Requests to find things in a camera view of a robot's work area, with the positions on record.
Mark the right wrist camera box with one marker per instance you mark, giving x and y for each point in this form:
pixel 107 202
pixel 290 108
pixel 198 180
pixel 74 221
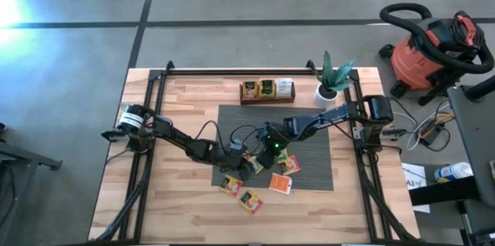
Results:
pixel 269 130

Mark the red peach tea packet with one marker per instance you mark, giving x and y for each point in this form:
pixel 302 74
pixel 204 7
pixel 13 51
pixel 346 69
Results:
pixel 290 165
pixel 250 89
pixel 231 185

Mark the black power adapter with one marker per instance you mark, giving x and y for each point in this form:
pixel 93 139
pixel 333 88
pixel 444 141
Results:
pixel 431 134

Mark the white paper sheet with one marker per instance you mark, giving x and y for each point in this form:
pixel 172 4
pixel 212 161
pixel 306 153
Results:
pixel 414 172

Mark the black floor stand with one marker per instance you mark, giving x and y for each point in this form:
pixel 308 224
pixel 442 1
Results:
pixel 27 158

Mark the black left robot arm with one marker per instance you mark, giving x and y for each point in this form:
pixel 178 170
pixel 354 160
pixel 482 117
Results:
pixel 174 134

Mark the mango tea sachet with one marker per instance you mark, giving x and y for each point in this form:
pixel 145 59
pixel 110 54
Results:
pixel 250 201

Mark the brown wooden tea organizer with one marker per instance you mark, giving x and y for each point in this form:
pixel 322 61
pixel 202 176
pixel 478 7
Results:
pixel 267 101

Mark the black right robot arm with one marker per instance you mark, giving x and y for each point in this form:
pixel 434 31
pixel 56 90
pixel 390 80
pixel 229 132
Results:
pixel 328 120

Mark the orange black shop vacuum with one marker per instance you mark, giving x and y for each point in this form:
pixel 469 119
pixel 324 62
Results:
pixel 421 60

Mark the white spray can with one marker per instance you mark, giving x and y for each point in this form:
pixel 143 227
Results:
pixel 454 171

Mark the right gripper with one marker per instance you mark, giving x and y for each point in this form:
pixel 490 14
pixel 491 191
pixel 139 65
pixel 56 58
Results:
pixel 275 143

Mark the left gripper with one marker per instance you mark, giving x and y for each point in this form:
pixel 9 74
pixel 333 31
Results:
pixel 230 161

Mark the green plant in white pot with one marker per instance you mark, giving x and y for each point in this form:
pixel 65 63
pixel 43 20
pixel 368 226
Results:
pixel 325 99

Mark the dark grey woven placemat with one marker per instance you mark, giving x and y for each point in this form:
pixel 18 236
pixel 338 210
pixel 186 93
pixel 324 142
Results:
pixel 309 176

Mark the green lemon lime tea packet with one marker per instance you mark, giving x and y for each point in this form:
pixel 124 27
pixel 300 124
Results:
pixel 267 88
pixel 283 154
pixel 255 164

